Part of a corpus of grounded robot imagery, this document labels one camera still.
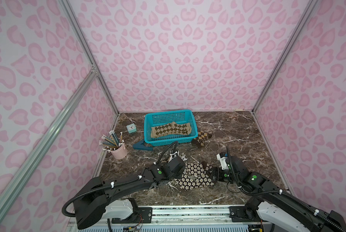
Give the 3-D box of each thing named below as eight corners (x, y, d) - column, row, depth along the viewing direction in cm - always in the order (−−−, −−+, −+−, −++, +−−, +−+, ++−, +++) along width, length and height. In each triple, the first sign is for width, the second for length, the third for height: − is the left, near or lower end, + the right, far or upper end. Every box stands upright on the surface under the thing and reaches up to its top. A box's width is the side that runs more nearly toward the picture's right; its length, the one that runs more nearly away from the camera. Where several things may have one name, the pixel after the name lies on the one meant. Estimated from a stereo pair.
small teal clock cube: (128, 134, 109) (127, 132, 107) (127, 127, 113) (126, 125, 111) (137, 131, 110) (136, 129, 108) (135, 125, 114) (134, 123, 112)
